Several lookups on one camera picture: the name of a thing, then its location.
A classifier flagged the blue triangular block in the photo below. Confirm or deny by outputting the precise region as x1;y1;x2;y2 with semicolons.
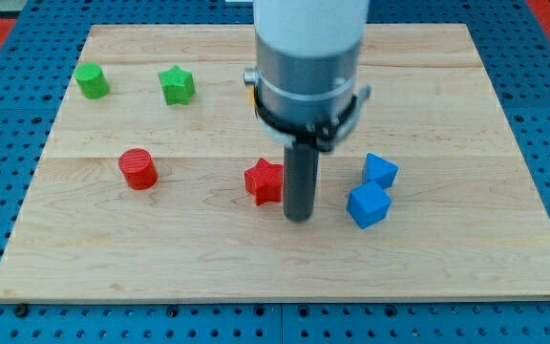
362;153;399;189

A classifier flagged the green star block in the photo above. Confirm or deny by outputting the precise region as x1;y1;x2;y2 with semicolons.
159;65;195;105

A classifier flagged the yellow block behind arm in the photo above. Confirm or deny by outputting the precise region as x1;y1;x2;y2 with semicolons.
248;86;256;106

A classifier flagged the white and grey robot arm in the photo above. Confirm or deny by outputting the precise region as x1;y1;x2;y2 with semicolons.
243;0;370;222

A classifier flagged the blue cube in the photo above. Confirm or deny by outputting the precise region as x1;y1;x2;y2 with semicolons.
346;182;391;229

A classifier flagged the wooden board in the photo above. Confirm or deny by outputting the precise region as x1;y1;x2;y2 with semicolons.
0;24;550;304

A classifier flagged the green cylinder block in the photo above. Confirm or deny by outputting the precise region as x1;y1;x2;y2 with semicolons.
74;62;110;99

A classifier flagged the red star block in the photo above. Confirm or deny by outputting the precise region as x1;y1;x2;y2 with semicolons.
243;158;284;205

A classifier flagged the red cylinder block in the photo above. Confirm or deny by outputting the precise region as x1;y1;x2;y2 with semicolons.
118;148;158;190

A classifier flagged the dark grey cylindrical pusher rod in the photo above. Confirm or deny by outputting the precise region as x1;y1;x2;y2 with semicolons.
284;145;319;223

